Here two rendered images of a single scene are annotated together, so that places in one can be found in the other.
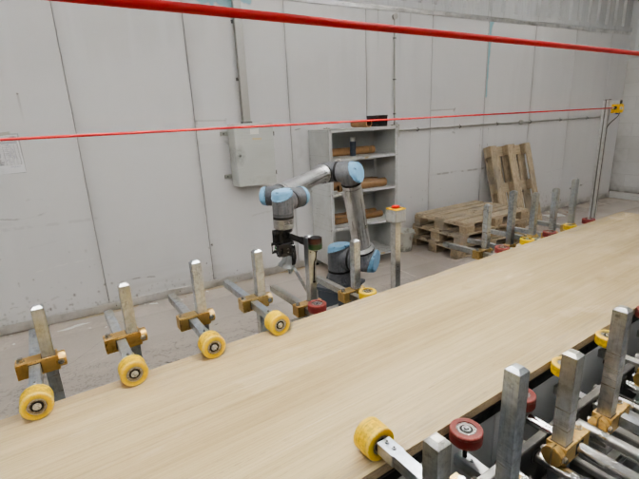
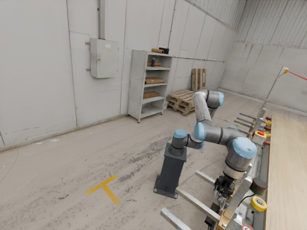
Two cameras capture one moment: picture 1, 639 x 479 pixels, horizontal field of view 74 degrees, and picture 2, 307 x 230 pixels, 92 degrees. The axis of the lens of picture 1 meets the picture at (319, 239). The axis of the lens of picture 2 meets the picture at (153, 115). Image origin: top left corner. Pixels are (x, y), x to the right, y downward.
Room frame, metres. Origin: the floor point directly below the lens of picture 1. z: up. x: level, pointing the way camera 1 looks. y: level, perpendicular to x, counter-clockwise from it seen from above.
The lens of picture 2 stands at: (1.43, 0.74, 1.69)
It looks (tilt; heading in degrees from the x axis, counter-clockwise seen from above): 25 degrees down; 337
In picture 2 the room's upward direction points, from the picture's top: 9 degrees clockwise
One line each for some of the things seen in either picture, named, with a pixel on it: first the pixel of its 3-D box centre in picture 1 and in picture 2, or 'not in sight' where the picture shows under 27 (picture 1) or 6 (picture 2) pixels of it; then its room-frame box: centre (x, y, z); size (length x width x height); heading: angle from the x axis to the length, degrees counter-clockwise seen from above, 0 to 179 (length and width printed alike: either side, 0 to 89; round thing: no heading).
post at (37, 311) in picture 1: (52, 373); not in sight; (1.21, 0.88, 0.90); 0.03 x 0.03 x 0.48; 33
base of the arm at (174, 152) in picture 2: (339, 276); (177, 147); (2.63, -0.12, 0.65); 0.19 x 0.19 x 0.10
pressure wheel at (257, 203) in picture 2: (367, 301); (256, 207); (1.76, -0.21, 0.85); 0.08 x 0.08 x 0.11
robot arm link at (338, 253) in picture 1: (339, 256); (180, 138); (2.63, -0.13, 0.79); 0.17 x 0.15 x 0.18; 61
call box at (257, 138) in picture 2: (396, 215); (258, 138); (2.03, -0.38, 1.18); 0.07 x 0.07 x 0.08; 33
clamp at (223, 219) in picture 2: (308, 307); (224, 221); (1.74, 0.06, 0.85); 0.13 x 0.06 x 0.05; 123
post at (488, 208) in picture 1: (485, 242); (252, 135); (2.44, -1.00, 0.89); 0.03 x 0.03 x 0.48; 33
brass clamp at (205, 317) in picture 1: (196, 318); not in sight; (1.47, 0.48, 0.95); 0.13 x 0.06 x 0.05; 123
